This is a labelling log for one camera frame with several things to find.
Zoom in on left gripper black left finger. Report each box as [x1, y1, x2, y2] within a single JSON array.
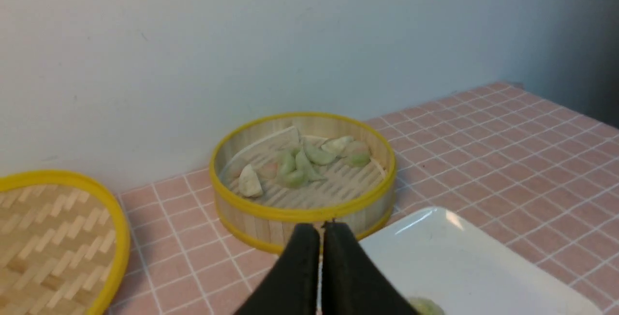
[[235, 223, 321, 315]]

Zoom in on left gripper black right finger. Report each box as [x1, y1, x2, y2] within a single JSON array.
[[321, 222, 418, 315]]

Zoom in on white dumpling front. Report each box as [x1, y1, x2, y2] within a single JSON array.
[[409, 297, 445, 315]]

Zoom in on white dumpling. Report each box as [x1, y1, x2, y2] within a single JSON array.
[[238, 164, 264, 198], [409, 297, 445, 315]]

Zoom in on white square plate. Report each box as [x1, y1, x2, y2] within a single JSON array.
[[360, 207, 602, 315]]

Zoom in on white dumpling left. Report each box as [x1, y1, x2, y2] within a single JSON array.
[[238, 164, 264, 198]]

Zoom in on yellow-rimmed bamboo steamer basket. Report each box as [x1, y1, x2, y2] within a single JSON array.
[[208, 112, 397, 254]]

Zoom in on green dumpling centre left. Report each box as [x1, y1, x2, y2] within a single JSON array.
[[277, 150, 296, 178]]

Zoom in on pink green dumpling right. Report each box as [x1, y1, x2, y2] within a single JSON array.
[[341, 141, 371, 167]]

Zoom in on large green dumpling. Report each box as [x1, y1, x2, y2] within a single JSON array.
[[303, 143, 338, 166]]

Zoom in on pale dumpling upper right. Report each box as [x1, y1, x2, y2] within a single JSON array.
[[320, 135, 354, 157]]

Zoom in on woven bamboo steamer lid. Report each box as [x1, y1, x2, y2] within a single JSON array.
[[0, 170, 131, 315]]

